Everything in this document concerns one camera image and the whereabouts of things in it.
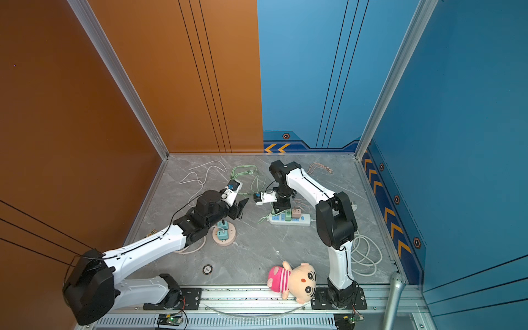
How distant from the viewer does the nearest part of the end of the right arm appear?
784mm

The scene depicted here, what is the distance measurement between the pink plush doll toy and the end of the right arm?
22 cm

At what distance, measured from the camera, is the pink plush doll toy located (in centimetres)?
71
